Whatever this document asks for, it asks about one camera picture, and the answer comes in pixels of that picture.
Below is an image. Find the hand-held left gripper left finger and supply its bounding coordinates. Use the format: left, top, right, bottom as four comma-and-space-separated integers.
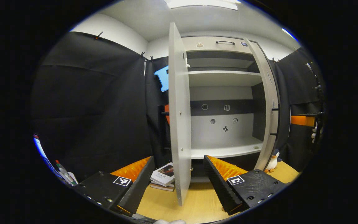
71, 156, 155, 217

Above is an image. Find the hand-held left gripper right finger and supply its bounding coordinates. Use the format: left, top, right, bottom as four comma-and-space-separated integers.
203, 155, 287, 216

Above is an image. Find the grey cabinet door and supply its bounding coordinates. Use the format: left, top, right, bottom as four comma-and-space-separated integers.
244, 38, 280, 171
168, 22, 192, 206

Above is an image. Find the grey cabinet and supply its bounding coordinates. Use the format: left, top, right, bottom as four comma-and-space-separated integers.
181, 36, 280, 184

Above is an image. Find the grey thick cabinet shelf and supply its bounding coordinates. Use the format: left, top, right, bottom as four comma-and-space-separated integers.
191, 137, 264, 159

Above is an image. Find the grey thin cabinet shelf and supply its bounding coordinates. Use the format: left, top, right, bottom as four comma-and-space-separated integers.
188, 70, 263, 87

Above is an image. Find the grey cabinet drawer front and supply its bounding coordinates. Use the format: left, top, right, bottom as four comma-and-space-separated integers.
182, 36, 254, 53

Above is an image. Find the brown edged book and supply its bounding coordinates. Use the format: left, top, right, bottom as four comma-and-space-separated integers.
149, 182, 176, 192

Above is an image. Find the white cover book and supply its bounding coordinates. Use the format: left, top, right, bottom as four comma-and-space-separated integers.
150, 162, 175, 187

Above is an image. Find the dark metal pole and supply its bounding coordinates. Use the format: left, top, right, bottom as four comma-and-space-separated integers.
305, 62, 323, 94

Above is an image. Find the penguin plush toy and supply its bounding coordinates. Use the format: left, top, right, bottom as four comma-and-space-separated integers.
264, 149, 282, 173

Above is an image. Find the red capped clear tube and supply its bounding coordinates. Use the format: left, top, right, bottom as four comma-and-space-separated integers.
55, 160, 74, 186

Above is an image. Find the narrow ceiling light panel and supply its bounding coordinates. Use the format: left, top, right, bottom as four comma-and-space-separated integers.
282, 27, 300, 42

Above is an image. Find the black backdrop cloth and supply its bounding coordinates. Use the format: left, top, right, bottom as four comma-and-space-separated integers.
30, 31, 327, 187

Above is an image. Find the large ceiling light panel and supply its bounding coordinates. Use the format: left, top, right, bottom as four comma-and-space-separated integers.
165, 0, 239, 10

